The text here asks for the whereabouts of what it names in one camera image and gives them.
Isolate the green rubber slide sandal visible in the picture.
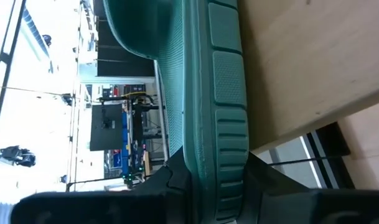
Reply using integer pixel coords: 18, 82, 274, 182
102, 0, 250, 224

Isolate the black partition panel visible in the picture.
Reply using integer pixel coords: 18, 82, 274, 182
94, 17, 156, 78

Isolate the black aluminium table frame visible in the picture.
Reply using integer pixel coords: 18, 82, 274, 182
315, 122, 355, 190

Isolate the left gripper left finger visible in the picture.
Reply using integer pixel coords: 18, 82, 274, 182
11, 146, 195, 224

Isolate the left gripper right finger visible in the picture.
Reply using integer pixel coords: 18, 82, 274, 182
237, 151, 379, 224

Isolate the black monitor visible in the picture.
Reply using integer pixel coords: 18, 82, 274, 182
89, 103, 124, 152

